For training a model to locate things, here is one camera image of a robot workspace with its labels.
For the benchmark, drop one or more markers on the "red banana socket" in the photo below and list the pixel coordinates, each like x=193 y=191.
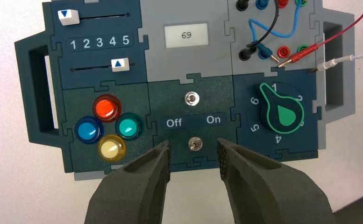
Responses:
x=282 y=3
x=283 y=51

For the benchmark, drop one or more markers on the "white slider knob down arrow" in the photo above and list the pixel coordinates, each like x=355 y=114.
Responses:
x=68 y=17

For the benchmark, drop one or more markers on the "blue push button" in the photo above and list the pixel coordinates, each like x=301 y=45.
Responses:
x=88 y=130

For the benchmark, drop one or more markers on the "blue and grey task board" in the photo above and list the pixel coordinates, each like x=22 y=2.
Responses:
x=196 y=77

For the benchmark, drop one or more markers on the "green push button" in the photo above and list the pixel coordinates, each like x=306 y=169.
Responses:
x=129 y=127

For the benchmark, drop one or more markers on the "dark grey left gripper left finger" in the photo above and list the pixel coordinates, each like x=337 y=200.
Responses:
x=138 y=188

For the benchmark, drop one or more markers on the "yellow push button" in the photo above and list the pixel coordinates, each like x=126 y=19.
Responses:
x=111 y=149

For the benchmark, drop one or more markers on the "dark rotary knob green pointer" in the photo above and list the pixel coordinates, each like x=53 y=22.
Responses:
x=281 y=112

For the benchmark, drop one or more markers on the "white slider knob up arrow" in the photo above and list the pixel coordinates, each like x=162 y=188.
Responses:
x=120 y=64

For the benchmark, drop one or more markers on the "white number display screen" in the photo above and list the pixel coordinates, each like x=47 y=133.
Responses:
x=186 y=35

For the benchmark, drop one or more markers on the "metal toggle switch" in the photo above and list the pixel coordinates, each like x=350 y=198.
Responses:
x=195 y=144
x=191 y=99

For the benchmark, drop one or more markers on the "green banana socket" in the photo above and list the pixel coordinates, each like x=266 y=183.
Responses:
x=302 y=48
x=303 y=2

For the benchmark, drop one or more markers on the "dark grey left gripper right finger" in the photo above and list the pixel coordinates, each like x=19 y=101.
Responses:
x=261 y=191

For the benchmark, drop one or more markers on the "red push button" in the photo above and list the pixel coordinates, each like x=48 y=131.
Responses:
x=106 y=108

